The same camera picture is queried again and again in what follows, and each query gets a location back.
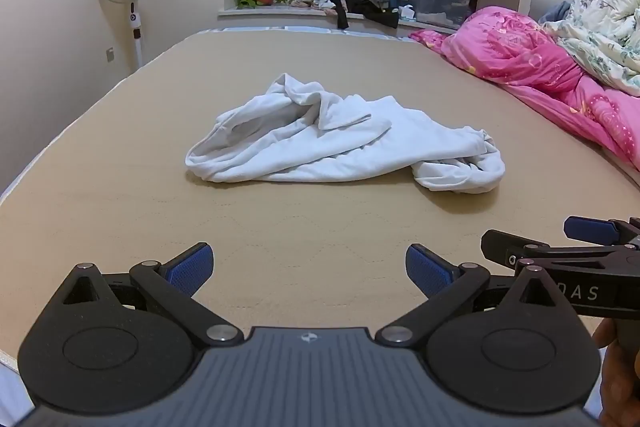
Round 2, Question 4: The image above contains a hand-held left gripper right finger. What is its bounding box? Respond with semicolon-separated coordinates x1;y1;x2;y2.
375;243;572;348

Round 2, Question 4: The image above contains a pink quilt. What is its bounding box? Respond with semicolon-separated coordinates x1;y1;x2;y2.
409;6;640;188

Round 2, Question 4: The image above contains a white shirt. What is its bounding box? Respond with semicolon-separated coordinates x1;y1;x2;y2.
185;73;507;195

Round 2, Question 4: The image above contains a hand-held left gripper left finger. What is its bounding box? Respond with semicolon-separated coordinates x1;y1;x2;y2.
60;243;245;348

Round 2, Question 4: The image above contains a person's right hand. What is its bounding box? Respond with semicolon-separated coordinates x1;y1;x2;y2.
592;317;640;427

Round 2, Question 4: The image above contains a beige bed mattress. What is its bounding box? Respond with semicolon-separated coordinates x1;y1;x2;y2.
0;27;640;427

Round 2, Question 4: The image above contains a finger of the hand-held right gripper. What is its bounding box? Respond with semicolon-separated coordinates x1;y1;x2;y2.
564;216;640;244
481;229;640;275

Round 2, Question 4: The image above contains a white windowsill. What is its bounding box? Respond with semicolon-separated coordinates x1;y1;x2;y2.
217;4;416;32

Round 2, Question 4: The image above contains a floral pale quilt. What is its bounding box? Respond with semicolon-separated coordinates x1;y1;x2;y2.
539;0;640;98

